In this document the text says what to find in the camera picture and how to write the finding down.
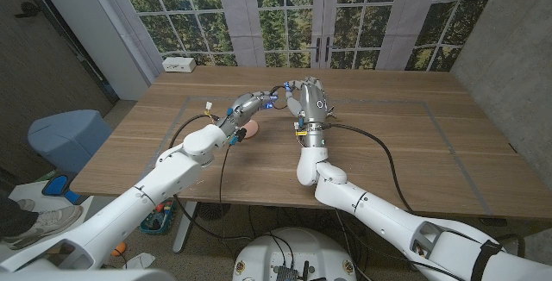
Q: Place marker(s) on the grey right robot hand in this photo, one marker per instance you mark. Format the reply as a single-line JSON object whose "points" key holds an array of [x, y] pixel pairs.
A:
{"points": [[312, 108]]}

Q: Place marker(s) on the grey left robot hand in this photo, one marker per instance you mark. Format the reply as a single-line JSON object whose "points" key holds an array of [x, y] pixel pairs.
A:
{"points": [[243, 108]]}

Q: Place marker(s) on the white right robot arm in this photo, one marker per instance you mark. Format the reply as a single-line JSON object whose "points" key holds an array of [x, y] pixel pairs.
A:
{"points": [[388, 225]]}

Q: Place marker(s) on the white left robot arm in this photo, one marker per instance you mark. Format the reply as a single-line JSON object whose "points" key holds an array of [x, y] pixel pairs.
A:
{"points": [[142, 195]]}

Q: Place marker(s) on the pink round pins lid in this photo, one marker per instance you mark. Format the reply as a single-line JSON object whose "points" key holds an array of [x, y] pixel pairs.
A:
{"points": [[252, 128]]}

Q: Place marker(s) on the white rectangular device box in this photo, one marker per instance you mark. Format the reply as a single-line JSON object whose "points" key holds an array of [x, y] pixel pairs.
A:
{"points": [[178, 64]]}

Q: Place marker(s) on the printed window forest backdrop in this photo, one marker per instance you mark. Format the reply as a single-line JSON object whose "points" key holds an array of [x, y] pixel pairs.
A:
{"points": [[276, 18]]}

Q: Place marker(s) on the round black floor fan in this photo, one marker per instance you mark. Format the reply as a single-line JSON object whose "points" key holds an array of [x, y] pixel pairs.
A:
{"points": [[213, 211]]}

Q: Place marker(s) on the white table leg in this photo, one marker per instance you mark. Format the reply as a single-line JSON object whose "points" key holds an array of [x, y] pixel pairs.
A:
{"points": [[184, 227]]}

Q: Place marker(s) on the blue tool bin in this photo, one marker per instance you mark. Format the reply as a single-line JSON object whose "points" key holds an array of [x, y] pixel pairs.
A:
{"points": [[157, 220]]}

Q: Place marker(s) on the white robot torso base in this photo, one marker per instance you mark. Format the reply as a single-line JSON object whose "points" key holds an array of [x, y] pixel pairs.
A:
{"points": [[297, 251]]}

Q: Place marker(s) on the blue-grey upholstered stool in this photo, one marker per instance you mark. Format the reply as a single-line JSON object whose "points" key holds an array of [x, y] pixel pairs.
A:
{"points": [[69, 139]]}

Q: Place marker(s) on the crumpled white paper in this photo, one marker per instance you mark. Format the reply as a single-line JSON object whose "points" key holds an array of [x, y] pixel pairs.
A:
{"points": [[139, 261]]}

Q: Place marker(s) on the small orange ball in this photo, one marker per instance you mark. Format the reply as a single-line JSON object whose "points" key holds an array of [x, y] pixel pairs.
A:
{"points": [[119, 248]]}

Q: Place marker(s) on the blue plastic foot piece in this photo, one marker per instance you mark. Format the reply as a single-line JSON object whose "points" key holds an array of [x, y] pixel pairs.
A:
{"points": [[56, 185]]}

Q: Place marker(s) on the grey white sneaker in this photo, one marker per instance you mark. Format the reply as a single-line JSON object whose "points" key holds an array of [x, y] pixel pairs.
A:
{"points": [[47, 222]]}

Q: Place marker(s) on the black trouser leg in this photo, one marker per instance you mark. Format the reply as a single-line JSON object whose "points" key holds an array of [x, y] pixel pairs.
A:
{"points": [[13, 218]]}

